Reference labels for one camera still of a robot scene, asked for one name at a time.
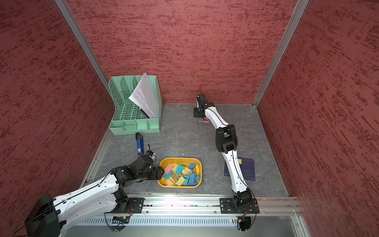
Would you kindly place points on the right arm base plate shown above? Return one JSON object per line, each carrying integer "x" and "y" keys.
{"x": 232, "y": 206}

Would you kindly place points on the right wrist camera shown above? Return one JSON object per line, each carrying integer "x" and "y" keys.
{"x": 201, "y": 99}

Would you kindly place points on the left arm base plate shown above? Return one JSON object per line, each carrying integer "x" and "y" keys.
{"x": 129, "y": 206}

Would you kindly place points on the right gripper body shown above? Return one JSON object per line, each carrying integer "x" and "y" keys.
{"x": 198, "y": 112}

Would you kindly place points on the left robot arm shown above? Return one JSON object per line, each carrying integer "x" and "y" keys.
{"x": 52, "y": 216}

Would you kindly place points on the white paper stack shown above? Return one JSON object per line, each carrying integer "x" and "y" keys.
{"x": 145, "y": 96}

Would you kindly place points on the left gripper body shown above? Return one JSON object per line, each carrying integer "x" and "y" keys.
{"x": 149, "y": 175}

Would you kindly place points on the dark blue notebook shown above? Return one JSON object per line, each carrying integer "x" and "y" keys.
{"x": 248, "y": 168}

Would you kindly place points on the blue black stapler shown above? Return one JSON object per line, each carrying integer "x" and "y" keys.
{"x": 139, "y": 143}

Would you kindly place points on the pink binder clip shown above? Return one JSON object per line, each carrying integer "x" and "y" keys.
{"x": 168, "y": 169}
{"x": 204, "y": 121}

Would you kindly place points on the green file organizer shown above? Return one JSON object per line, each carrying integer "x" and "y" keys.
{"x": 128, "y": 119}

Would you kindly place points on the yellow plastic storage box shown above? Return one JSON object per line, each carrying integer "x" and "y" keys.
{"x": 185, "y": 162}

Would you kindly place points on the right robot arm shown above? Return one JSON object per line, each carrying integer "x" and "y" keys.
{"x": 226, "y": 143}

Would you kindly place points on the blue binder clip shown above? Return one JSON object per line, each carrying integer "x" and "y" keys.
{"x": 192, "y": 180}
{"x": 192, "y": 167}

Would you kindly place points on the pale yellow binder clip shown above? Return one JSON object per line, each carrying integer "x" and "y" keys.
{"x": 186, "y": 171}

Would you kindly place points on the aluminium front rail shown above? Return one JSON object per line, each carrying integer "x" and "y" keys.
{"x": 210, "y": 205}

